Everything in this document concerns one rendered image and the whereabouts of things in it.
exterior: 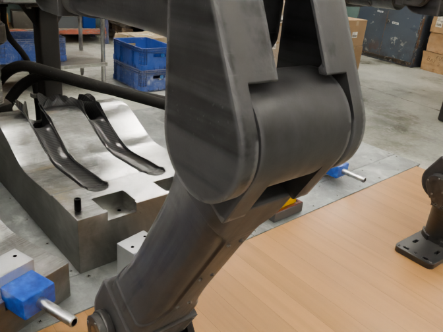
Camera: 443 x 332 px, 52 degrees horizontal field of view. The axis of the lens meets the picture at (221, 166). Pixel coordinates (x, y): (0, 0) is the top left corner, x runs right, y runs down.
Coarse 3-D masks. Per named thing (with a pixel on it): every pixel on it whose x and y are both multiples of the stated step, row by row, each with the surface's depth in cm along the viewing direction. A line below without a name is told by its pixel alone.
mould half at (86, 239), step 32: (0, 128) 81; (64, 128) 86; (128, 128) 92; (0, 160) 85; (32, 160) 78; (96, 160) 82; (160, 160) 83; (32, 192) 74; (64, 192) 69; (96, 192) 69; (128, 192) 70; (160, 192) 71; (64, 224) 66; (96, 224) 64; (128, 224) 68; (96, 256) 66
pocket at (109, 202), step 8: (120, 192) 71; (96, 200) 68; (104, 200) 69; (112, 200) 70; (120, 200) 71; (128, 200) 70; (104, 208) 70; (112, 208) 71; (120, 208) 71; (128, 208) 71; (112, 216) 69; (120, 216) 67
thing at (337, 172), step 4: (344, 164) 101; (348, 164) 101; (332, 168) 100; (336, 168) 99; (340, 168) 100; (344, 168) 101; (328, 172) 101; (332, 172) 100; (336, 172) 100; (340, 172) 100; (344, 172) 100; (348, 172) 99; (352, 172) 99; (332, 176) 101; (336, 176) 100; (340, 176) 101; (348, 176) 100; (352, 176) 99; (356, 176) 98; (360, 176) 98; (360, 180) 98; (364, 180) 98
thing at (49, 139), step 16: (64, 96) 93; (80, 96) 95; (96, 112) 94; (32, 128) 83; (48, 128) 85; (96, 128) 89; (112, 128) 90; (48, 144) 82; (64, 144) 83; (112, 144) 88; (64, 160) 81; (128, 160) 84; (144, 160) 83; (80, 176) 76; (96, 176) 75
